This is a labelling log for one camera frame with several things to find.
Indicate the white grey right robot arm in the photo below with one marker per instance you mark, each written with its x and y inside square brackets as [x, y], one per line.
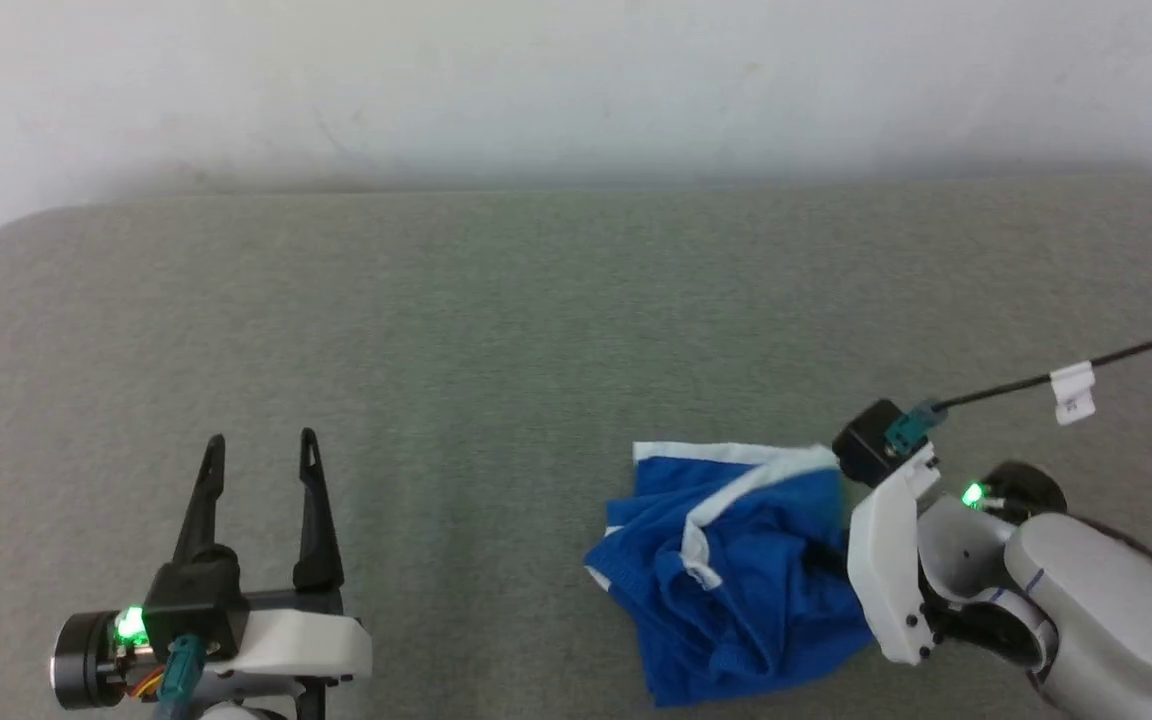
[1116, 620]

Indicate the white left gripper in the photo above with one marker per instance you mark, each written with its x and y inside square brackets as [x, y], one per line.
[306, 645]

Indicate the grey fabric sofa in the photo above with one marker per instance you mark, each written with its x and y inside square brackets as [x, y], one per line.
[536, 350]

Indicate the blue shorts with white trim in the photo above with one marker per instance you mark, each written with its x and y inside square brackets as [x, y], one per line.
[736, 590]

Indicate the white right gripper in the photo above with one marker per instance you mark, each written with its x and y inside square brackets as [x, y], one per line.
[886, 560]

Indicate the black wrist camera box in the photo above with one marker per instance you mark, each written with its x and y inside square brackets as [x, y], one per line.
[191, 600]
[866, 440]

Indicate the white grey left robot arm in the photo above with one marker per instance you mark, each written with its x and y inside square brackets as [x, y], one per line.
[231, 712]

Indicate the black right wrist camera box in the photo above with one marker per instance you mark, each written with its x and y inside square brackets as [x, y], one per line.
[866, 440]

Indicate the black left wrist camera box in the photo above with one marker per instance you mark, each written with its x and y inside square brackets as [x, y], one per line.
[191, 600]

